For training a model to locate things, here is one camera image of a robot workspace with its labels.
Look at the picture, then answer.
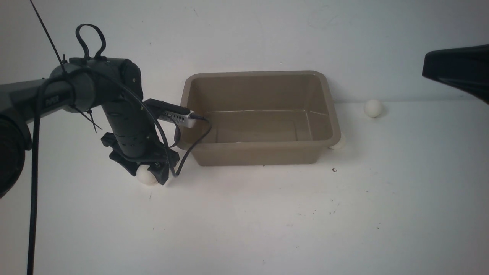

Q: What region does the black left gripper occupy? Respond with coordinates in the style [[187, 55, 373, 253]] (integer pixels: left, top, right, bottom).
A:
[[101, 132, 180, 186]]

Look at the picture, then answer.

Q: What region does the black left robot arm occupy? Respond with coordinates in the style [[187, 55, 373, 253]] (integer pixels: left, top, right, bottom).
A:
[[1, 57, 191, 196]]

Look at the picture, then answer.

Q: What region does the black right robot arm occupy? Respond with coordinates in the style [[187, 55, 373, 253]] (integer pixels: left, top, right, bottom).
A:
[[421, 45, 489, 104]]

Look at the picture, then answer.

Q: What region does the tan plastic bin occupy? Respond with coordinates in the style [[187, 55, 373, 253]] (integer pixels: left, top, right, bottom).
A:
[[177, 70, 341, 167]]

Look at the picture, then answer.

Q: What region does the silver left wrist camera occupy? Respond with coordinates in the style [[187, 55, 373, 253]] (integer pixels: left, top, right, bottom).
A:
[[144, 99, 197, 128]]

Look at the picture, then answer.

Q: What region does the black left camera cable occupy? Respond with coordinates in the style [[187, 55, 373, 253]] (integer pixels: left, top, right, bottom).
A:
[[26, 67, 212, 275]]

